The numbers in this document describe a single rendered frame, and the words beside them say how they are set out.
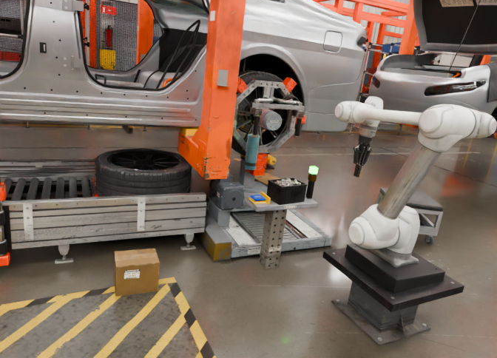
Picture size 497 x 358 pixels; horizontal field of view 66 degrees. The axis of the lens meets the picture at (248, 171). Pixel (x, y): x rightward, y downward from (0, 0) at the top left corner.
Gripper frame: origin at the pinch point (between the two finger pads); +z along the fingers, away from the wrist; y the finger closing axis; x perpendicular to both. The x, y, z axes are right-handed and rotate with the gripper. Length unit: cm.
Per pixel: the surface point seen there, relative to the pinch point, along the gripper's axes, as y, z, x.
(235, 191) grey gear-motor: -36, 38, 69
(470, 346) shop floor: 29, 70, -72
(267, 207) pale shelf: -40, 30, 24
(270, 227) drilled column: -33, 46, 27
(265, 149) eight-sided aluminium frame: -1, 14, 94
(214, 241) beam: -58, 63, 49
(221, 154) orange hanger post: -57, 8, 57
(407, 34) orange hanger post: 375, -128, 296
